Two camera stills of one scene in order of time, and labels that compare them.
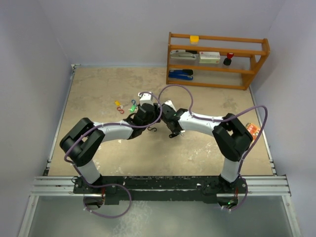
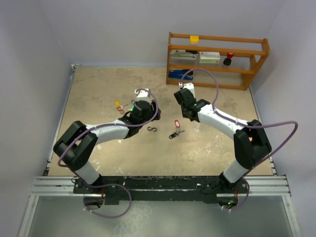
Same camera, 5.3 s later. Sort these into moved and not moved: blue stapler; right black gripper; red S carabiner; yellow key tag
Moved: right black gripper
Not moved: yellow key tag; blue stapler; red S carabiner
